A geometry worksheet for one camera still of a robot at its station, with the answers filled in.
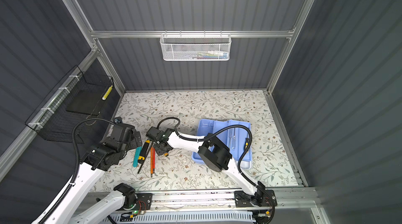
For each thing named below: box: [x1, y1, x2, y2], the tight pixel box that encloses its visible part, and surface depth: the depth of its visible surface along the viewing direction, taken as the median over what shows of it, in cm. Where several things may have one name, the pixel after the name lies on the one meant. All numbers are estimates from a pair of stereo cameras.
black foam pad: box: [65, 89, 106, 116], surface depth 80 cm
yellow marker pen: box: [101, 85, 114, 101], surface depth 82 cm
